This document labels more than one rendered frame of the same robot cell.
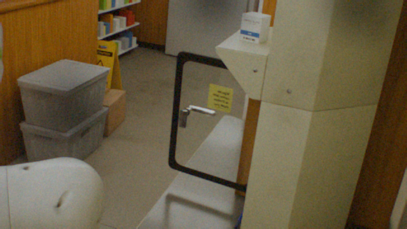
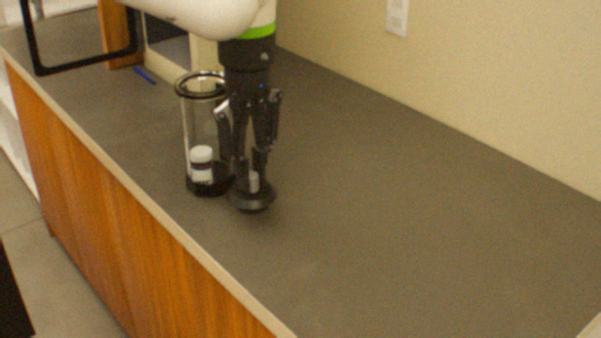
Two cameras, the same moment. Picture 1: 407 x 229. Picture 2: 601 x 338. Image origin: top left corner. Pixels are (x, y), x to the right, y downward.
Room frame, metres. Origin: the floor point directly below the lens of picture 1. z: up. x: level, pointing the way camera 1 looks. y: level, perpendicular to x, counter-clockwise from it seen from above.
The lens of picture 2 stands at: (-0.07, 0.86, 1.62)
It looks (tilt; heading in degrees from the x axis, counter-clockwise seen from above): 32 degrees down; 306
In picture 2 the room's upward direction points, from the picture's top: straight up
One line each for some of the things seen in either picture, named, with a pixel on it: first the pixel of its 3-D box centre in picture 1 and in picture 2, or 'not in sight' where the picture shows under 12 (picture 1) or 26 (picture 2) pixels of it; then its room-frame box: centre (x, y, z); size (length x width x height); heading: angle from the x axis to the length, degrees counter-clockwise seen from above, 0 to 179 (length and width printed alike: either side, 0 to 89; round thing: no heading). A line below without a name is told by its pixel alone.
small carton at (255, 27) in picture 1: (255, 27); not in sight; (1.07, -0.10, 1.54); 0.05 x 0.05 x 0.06; 61
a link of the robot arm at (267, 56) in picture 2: not in sight; (245, 45); (0.53, 0.17, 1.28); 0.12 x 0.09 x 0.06; 164
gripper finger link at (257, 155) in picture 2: not in sight; (258, 166); (0.52, 0.16, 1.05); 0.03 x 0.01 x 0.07; 164
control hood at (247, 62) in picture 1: (253, 56); not in sight; (1.10, -0.11, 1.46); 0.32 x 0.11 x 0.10; 165
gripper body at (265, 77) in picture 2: not in sight; (247, 88); (0.52, 0.17, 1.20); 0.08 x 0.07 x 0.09; 74
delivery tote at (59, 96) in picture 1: (65, 94); not in sight; (3.13, 1.01, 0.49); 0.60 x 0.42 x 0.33; 165
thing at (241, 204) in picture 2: not in sight; (251, 190); (0.52, 0.18, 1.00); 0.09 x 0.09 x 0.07
